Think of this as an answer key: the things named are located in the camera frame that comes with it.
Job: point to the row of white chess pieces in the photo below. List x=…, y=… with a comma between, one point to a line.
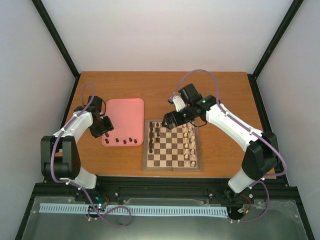
x=190, y=157

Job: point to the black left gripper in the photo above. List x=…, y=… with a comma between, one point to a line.
x=109, y=127

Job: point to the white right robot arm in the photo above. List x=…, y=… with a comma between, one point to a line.
x=260, y=148

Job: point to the wooden chess board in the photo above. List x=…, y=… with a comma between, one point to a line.
x=167, y=154

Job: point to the black aluminium frame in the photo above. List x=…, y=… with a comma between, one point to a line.
x=172, y=188

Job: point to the pink plastic tray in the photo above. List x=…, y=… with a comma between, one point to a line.
x=127, y=117

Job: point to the light blue cable duct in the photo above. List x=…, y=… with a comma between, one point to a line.
x=136, y=210

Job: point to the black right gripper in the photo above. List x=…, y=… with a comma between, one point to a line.
x=168, y=116

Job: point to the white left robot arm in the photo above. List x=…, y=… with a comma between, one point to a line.
x=60, y=159

